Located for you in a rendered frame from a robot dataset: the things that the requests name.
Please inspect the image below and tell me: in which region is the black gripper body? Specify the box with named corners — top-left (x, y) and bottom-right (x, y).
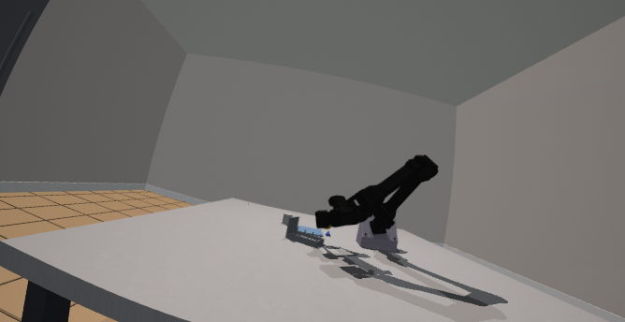
top-left (315, 210), bottom-right (358, 229)

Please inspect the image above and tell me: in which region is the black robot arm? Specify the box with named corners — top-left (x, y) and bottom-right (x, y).
top-left (327, 154), bottom-right (438, 235)

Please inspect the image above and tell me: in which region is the light blue flat mat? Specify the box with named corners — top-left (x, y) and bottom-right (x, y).
top-left (298, 226), bottom-right (323, 237)

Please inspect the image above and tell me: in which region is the dark grey cylinder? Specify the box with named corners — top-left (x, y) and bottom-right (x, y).
top-left (282, 213), bottom-right (293, 225)

